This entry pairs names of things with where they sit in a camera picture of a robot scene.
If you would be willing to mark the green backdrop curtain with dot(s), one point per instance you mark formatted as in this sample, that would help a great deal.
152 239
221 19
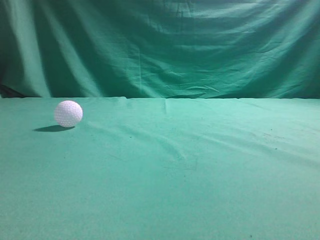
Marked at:
206 49

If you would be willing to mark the green table cloth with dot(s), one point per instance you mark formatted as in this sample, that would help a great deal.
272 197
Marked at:
161 169

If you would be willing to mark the white dimpled golf ball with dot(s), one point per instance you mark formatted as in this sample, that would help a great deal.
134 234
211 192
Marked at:
68 113

